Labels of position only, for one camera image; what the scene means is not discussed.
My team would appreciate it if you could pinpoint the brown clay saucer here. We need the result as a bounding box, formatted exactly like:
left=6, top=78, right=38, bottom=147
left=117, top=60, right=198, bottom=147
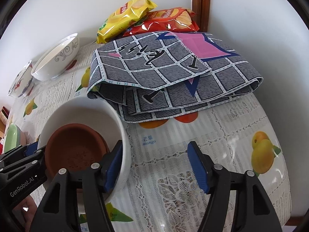
left=45, top=123, right=105, bottom=177
left=97, top=132, right=110, bottom=154

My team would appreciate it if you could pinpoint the white round plate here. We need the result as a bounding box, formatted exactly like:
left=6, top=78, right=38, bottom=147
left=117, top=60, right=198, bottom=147
left=38, top=97, right=132, bottom=203

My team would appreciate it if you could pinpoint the person left hand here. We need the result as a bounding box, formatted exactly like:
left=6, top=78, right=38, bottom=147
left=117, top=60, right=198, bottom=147
left=14, top=195, right=37, bottom=232

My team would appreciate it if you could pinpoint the green square plate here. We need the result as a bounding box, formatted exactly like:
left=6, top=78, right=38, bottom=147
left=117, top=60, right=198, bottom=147
left=3, top=124, right=24, bottom=153

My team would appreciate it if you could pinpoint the brown patterned book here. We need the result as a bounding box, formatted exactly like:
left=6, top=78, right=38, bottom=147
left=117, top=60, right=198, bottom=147
left=0, top=106, right=9, bottom=138

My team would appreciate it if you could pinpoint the blue patterned porcelain bowl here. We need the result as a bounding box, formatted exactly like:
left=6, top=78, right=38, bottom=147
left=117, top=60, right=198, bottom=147
left=8, top=60, right=34, bottom=98

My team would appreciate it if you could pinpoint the fruit print lace tablecloth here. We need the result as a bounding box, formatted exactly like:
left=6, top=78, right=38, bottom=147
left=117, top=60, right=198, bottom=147
left=7, top=42, right=292, bottom=232

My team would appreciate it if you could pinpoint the large white porcelain bowl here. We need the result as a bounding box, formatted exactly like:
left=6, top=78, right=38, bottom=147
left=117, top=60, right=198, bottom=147
left=31, top=33, right=80, bottom=81

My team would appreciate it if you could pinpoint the grey checkered folded cloth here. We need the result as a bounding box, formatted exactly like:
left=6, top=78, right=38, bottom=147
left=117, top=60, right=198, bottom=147
left=87, top=31, right=263, bottom=123

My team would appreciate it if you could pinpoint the yellow chips bag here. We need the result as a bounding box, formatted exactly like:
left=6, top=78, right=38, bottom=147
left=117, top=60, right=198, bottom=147
left=96, top=0, right=157, bottom=44

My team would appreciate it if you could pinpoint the red chips bag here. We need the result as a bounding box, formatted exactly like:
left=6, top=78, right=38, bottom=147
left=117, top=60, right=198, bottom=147
left=123, top=7, right=199, bottom=37

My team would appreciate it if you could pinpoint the brown wooden door frame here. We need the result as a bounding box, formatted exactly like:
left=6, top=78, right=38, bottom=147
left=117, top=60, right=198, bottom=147
left=192, top=0, right=211, bottom=32

